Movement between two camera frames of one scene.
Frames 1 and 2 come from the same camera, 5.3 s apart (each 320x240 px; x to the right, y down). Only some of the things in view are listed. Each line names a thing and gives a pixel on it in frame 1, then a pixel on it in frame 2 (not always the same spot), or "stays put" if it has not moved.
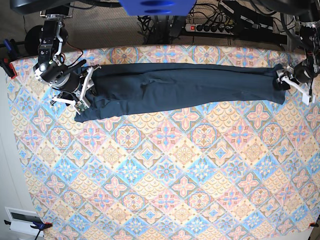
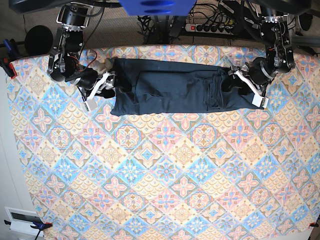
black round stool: [33, 36] stays put
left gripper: [87, 85] to [105, 90]
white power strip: [220, 29] stays put
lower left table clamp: [39, 227] stays put
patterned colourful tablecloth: [233, 172] stays put
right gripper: [282, 84] to [233, 80]
